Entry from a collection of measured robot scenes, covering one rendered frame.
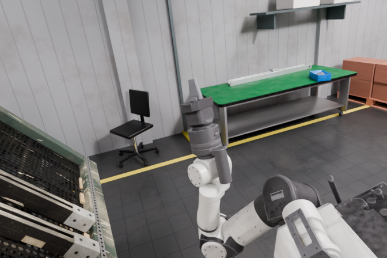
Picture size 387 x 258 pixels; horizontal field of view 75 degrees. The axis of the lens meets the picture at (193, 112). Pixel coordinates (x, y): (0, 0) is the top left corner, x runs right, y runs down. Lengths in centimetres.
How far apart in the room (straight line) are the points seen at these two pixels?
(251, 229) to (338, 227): 26
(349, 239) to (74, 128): 369
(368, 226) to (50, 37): 361
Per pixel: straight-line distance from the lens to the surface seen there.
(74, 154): 201
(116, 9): 364
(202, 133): 68
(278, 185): 74
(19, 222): 114
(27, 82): 388
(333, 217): 67
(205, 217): 82
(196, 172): 70
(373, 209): 67
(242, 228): 83
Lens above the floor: 181
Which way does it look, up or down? 21 degrees down
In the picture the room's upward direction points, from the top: 6 degrees counter-clockwise
